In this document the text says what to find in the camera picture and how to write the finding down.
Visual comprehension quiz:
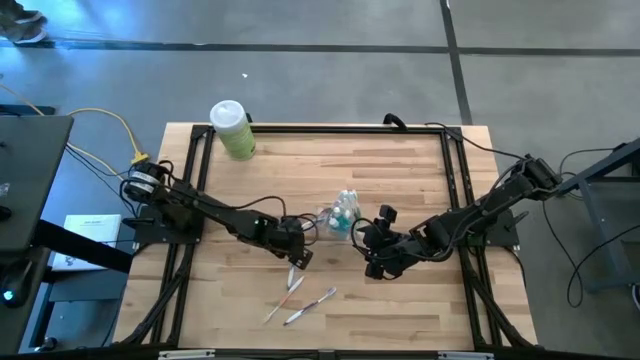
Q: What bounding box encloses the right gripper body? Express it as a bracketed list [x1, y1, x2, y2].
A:
[377, 222, 419, 279]

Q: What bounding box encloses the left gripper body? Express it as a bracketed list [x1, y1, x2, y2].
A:
[267, 219, 307, 261]

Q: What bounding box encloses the clear acrylic organizer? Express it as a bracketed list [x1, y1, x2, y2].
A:
[318, 188, 363, 241]

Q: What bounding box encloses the purple and white toothbrush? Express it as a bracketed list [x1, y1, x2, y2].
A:
[282, 286, 338, 327]

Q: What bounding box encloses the green disinfecting wipes canister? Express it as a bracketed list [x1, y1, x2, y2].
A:
[208, 99, 258, 162]

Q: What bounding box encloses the black curved hook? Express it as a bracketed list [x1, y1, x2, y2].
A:
[382, 112, 409, 131]

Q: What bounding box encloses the white booklet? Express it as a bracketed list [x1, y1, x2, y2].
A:
[50, 213, 123, 273]

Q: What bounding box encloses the black desk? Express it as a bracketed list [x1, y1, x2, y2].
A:
[0, 113, 135, 357]

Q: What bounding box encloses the black computer mouse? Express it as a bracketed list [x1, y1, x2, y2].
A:
[0, 258, 34, 309]

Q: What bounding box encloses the person's shoe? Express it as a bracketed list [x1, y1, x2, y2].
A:
[12, 25, 49, 46]
[0, 5, 47, 26]

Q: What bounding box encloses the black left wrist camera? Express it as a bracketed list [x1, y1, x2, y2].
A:
[291, 247, 315, 272]

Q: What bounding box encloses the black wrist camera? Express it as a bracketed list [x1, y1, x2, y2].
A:
[291, 247, 315, 272]
[377, 203, 400, 225]

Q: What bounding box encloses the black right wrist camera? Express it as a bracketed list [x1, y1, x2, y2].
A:
[377, 203, 400, 225]

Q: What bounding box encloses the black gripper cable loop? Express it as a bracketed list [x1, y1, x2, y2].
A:
[219, 194, 321, 247]

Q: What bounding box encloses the black aluminium table frame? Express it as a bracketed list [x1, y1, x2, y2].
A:
[113, 122, 539, 358]

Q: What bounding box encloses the silver metal bracket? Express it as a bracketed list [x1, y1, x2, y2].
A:
[437, 350, 496, 360]
[157, 349, 217, 360]

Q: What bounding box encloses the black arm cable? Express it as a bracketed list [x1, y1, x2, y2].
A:
[423, 121, 526, 162]

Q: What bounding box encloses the yellow cable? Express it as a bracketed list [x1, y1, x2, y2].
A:
[0, 82, 151, 181]

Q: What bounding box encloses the black floor cable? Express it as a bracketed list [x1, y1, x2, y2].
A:
[541, 194, 640, 310]

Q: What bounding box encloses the grey metal table frame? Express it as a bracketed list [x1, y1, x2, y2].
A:
[551, 136, 640, 302]

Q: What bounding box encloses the black cable bundle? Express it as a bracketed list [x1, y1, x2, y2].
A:
[63, 143, 132, 211]

